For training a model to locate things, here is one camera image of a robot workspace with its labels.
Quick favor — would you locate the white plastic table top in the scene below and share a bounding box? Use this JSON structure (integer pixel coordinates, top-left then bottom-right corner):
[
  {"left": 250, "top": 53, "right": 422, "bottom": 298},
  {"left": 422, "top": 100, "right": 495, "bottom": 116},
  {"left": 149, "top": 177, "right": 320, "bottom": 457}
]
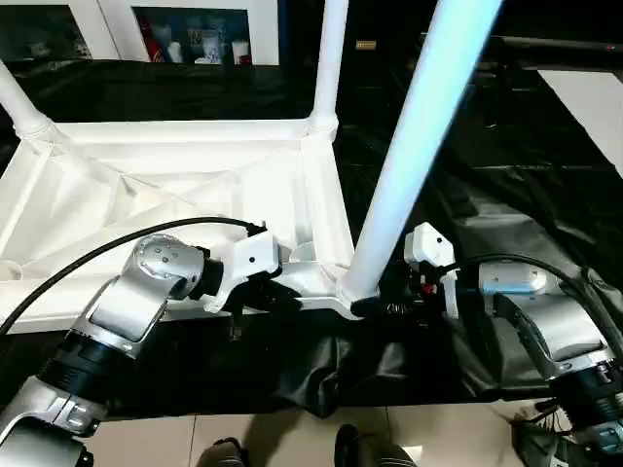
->
[{"left": 0, "top": 118, "right": 386, "bottom": 338}]

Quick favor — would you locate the black work mat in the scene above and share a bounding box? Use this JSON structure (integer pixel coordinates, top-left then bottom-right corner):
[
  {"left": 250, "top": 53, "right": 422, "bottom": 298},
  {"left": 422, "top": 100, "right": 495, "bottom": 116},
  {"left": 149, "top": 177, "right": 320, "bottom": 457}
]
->
[{"left": 0, "top": 56, "right": 623, "bottom": 420}]

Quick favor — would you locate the dark right robot foot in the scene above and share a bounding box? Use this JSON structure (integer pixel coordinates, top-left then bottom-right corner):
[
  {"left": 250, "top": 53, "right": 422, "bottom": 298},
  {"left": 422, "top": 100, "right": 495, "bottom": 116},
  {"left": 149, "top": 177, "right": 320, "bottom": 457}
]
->
[{"left": 333, "top": 422, "right": 416, "bottom": 467}]

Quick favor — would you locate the dark robot foot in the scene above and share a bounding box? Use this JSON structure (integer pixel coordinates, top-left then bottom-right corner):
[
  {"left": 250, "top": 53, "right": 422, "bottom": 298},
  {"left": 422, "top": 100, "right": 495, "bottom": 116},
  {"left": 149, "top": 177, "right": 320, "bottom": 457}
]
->
[
  {"left": 198, "top": 436, "right": 245, "bottom": 467},
  {"left": 333, "top": 422, "right": 416, "bottom": 467}
]

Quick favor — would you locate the dark left robot foot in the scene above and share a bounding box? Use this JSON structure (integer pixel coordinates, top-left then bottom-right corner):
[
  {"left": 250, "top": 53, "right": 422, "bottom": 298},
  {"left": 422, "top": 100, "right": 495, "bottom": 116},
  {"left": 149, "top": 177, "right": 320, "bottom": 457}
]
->
[{"left": 198, "top": 436, "right": 245, "bottom": 467}]

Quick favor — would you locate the black device box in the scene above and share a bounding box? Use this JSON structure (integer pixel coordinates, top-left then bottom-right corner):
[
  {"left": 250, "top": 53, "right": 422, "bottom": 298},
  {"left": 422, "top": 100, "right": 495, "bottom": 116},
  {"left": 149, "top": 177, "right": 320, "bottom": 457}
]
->
[{"left": 510, "top": 412, "right": 581, "bottom": 467}]

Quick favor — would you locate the white flat board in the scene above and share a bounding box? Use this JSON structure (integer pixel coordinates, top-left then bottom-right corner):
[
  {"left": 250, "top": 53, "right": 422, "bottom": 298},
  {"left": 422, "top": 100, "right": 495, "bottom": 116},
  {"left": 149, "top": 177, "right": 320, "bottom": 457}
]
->
[{"left": 536, "top": 68, "right": 623, "bottom": 165}]

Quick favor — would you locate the white blue patterned container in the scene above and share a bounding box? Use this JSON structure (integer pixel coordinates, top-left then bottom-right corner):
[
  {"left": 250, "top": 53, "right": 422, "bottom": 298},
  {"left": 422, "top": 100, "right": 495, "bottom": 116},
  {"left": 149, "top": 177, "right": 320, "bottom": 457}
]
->
[{"left": 200, "top": 30, "right": 225, "bottom": 65}]

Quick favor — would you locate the red bottle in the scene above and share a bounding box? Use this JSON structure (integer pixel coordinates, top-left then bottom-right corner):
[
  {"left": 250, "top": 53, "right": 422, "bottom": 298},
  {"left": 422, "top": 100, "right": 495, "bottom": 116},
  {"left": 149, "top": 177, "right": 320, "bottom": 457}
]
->
[{"left": 145, "top": 21, "right": 167, "bottom": 64}]

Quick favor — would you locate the dark metal bar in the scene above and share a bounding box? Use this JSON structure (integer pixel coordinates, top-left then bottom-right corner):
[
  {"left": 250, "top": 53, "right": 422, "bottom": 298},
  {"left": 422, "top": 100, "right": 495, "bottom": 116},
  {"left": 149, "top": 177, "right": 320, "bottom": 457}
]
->
[{"left": 490, "top": 35, "right": 623, "bottom": 55}]

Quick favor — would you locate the white glass door cabinet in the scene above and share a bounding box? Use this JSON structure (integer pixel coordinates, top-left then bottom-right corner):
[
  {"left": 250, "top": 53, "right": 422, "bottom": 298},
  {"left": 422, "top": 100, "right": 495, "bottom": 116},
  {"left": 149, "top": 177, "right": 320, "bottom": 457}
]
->
[{"left": 0, "top": 0, "right": 282, "bottom": 68}]

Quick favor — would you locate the black left camera cable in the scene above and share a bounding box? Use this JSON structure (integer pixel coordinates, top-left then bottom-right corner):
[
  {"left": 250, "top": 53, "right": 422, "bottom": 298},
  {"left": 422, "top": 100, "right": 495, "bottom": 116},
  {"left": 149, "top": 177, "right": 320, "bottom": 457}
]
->
[{"left": 0, "top": 216, "right": 269, "bottom": 338}]

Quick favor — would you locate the black camera cable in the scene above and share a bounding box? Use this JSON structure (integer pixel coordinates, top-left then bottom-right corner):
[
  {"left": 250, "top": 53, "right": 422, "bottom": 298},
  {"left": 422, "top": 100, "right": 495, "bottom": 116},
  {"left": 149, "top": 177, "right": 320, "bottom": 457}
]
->
[
  {"left": 0, "top": 216, "right": 269, "bottom": 338},
  {"left": 436, "top": 254, "right": 623, "bottom": 362}
]

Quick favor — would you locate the black right camera cable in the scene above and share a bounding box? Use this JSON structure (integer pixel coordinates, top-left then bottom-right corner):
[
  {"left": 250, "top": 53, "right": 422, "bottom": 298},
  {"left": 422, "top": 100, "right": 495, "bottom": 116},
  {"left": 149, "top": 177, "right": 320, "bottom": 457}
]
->
[{"left": 436, "top": 254, "right": 623, "bottom": 362}]

